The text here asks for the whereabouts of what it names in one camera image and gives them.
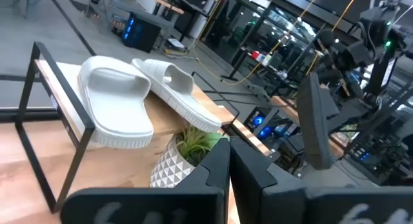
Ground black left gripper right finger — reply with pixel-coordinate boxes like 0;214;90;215
229;137;413;224

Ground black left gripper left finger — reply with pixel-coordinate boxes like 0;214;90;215
60;138;231;224

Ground white slide sandal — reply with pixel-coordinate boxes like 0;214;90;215
130;57;223;134
76;55;155;150

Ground plant in patterned white pot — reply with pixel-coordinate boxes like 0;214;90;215
149;125;230;189

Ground black computer tower blue lights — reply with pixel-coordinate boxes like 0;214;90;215
121;11;162;54
243;106;293;146

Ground wooden background desk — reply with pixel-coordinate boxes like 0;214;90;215
138;0;185;15

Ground wooden shelf black metal frame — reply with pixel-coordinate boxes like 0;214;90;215
14;41;241;215

